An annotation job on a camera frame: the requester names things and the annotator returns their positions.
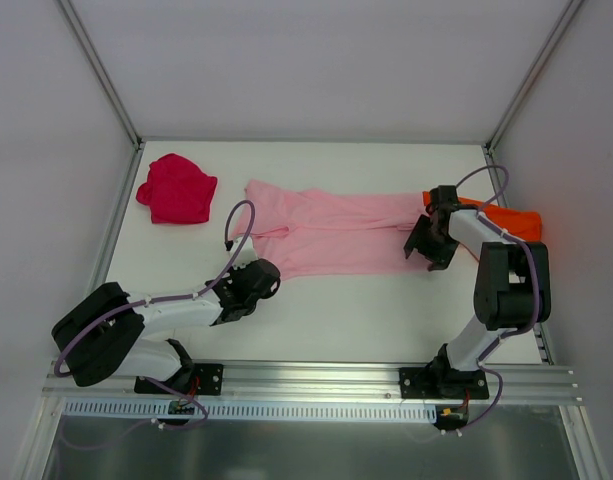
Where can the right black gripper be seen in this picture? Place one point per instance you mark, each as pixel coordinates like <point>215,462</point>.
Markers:
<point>425,243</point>

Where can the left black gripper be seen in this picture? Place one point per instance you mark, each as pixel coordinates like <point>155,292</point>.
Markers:
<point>234,298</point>

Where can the pink t shirt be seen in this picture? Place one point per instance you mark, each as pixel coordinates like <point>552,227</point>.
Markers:
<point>314,233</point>

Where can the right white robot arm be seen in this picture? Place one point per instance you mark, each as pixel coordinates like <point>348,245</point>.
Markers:
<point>511,294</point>

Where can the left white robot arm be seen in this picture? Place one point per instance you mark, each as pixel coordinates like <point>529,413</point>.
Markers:
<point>114,333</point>

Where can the orange t shirt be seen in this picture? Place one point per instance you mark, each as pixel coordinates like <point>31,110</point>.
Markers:
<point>511,217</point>

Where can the red t shirt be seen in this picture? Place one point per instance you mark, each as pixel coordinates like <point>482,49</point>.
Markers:
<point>177,191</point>

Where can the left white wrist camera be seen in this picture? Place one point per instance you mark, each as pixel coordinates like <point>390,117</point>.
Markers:
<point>241,252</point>

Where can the aluminium front rail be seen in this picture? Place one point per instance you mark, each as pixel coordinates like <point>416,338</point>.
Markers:
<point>523,384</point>

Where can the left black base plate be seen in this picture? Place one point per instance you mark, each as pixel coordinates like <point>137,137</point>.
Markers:
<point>204,379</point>

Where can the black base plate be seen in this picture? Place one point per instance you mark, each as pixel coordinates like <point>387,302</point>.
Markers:
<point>204,379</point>
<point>425,383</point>

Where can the left aluminium side rail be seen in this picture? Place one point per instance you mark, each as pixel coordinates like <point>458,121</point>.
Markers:
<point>112,231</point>

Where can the aluminium side rail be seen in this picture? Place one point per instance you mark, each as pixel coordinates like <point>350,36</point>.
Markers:
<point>501,181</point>
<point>112,231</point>

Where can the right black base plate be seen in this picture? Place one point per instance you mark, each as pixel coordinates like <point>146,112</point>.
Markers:
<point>425,383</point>

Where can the right aluminium side rail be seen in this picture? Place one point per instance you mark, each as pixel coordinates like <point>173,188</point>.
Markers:
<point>501,181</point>

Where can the white slotted cable duct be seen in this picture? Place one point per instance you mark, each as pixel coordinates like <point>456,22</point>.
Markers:
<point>252,410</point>

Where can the right aluminium frame post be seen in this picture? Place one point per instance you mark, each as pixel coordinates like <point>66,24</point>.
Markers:
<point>538,65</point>

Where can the aluminium frame post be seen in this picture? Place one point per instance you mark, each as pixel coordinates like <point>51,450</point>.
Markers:
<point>86,44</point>
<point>538,65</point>

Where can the left aluminium frame post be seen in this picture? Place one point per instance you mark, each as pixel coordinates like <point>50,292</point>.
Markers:
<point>86,44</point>

